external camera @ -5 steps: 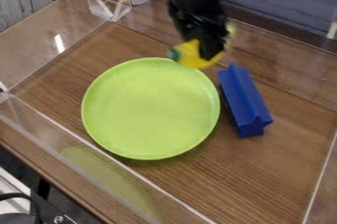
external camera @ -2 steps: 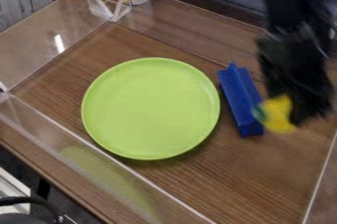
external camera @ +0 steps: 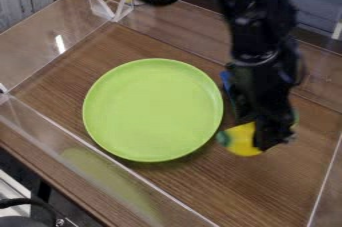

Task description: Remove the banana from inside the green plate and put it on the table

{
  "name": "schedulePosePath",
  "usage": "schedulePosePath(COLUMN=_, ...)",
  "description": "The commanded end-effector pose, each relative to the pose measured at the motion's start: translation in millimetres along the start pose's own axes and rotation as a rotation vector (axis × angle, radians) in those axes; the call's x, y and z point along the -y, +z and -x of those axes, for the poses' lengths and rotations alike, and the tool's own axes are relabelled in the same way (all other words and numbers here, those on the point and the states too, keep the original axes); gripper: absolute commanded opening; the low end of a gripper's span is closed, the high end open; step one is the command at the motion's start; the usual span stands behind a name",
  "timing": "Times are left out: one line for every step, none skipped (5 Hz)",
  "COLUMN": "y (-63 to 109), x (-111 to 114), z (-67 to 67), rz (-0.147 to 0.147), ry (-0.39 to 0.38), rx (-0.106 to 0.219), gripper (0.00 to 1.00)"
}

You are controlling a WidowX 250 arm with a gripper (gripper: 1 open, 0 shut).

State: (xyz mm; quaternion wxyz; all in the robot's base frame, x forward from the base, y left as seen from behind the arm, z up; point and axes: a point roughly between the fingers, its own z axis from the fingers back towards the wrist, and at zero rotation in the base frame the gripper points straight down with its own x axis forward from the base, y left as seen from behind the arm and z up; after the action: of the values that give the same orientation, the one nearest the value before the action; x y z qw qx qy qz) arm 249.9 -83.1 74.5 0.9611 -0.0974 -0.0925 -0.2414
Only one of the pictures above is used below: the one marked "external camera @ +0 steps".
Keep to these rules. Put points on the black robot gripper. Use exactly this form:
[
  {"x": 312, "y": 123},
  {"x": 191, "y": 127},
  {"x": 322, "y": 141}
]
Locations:
[{"x": 260, "y": 87}]

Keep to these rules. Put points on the yellow toy banana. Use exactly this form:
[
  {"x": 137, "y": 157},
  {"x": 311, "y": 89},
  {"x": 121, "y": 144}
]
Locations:
[{"x": 236, "y": 139}]

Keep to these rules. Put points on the green round plate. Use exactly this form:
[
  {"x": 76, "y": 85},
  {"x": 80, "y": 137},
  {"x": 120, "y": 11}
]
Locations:
[{"x": 152, "y": 110}]

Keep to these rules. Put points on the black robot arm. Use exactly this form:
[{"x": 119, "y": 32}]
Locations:
[{"x": 259, "y": 25}]

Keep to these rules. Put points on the blue star-shaped block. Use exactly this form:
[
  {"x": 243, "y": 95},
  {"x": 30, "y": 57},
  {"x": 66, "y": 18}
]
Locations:
[{"x": 227, "y": 84}]

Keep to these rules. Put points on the clear acrylic enclosure wall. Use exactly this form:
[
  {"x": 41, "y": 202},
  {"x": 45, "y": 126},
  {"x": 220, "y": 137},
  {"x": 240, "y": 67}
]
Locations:
[{"x": 61, "y": 48}]

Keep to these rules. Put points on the clear acrylic corner bracket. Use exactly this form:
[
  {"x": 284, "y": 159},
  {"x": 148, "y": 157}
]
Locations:
[{"x": 109, "y": 9}]

